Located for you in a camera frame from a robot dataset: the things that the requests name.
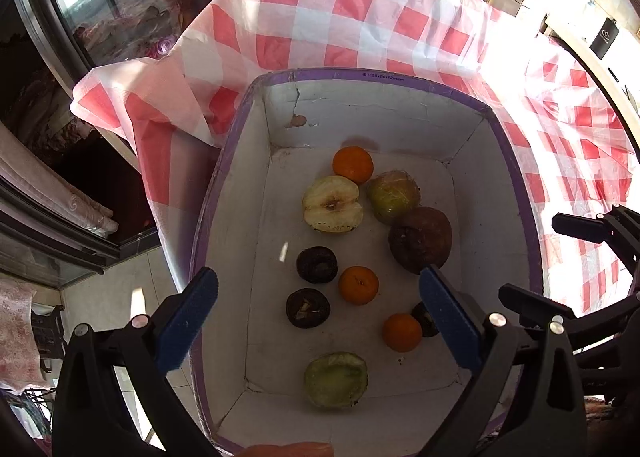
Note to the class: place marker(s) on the black bottle on counter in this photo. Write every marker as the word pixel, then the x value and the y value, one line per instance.
pixel 605 38

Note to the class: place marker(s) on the red white checkered tablecloth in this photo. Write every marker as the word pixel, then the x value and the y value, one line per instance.
pixel 571 146

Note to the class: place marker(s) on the person's left hand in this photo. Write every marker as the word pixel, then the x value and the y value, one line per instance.
pixel 304 449

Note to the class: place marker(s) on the orange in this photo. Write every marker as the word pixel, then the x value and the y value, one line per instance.
pixel 401 332
pixel 358 285
pixel 353 163

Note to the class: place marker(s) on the large green fruit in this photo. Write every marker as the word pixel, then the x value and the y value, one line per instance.
pixel 420 238

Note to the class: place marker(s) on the halved pale apple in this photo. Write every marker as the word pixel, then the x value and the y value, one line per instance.
pixel 331 205

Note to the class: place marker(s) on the small green fruit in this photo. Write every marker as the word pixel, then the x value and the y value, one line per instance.
pixel 392 194

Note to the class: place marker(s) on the small dark fruit under finger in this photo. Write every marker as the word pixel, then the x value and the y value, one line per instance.
pixel 420 314

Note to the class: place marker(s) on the dark purple mangosteen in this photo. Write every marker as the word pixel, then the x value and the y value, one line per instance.
pixel 317 265

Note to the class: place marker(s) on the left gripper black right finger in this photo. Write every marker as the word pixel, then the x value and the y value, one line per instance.
pixel 524 397

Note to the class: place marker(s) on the dark mangosteen in box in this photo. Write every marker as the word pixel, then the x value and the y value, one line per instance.
pixel 307 308

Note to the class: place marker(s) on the green half fruit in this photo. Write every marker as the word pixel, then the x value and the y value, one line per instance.
pixel 336 380

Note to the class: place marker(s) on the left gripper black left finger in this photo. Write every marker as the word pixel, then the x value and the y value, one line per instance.
pixel 114 398

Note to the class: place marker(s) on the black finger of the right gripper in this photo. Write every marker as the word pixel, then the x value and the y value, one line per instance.
pixel 619 229
pixel 536 311

